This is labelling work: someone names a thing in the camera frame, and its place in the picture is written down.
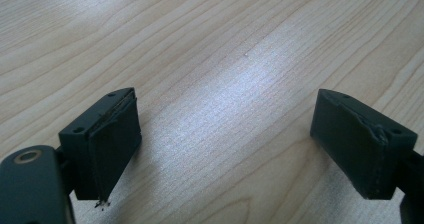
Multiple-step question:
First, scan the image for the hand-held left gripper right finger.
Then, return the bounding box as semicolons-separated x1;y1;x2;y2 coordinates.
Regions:
309;88;419;201

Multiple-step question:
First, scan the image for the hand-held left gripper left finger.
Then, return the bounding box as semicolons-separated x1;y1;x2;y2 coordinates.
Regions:
58;86;143;208

